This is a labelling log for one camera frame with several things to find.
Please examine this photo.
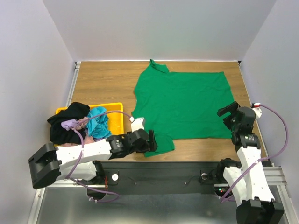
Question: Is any green t shirt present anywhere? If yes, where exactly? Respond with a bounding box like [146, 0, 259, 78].
[132, 60, 234, 157]

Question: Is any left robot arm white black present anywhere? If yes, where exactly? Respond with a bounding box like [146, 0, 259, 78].
[28, 129, 157, 189]

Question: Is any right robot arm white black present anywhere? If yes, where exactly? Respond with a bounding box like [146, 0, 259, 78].
[215, 101, 284, 224]

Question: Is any yellow plastic tray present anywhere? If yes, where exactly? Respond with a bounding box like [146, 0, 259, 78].
[55, 103, 124, 146]

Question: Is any teal t shirt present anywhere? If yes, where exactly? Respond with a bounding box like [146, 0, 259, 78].
[85, 107, 112, 139]

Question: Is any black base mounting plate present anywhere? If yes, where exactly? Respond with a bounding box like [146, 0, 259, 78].
[82, 161, 228, 195]

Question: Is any pink t shirt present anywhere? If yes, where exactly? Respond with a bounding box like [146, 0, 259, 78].
[72, 117, 101, 144]

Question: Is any lilac t shirt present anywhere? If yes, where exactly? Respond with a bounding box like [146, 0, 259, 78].
[61, 119, 79, 131]

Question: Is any black t shirt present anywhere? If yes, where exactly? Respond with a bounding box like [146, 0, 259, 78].
[47, 102, 90, 145]

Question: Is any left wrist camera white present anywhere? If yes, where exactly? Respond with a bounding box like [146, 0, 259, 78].
[129, 116, 145, 132]

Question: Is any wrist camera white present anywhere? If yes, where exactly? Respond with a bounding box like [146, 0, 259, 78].
[129, 116, 145, 132]
[251, 103, 262, 119]

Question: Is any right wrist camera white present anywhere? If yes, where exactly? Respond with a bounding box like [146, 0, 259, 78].
[251, 103, 262, 119]

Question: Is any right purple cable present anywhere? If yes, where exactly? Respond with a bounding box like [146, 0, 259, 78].
[219, 104, 289, 204]

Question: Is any purple cable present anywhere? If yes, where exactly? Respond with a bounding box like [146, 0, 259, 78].
[219, 104, 289, 204]
[65, 111, 135, 203]

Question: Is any aluminium frame rail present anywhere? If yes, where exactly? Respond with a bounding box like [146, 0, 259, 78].
[37, 163, 290, 189]

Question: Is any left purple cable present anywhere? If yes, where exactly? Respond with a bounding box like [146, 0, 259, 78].
[65, 111, 135, 203]

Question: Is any left side aluminium rail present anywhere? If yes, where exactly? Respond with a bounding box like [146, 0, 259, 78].
[65, 61, 82, 107]

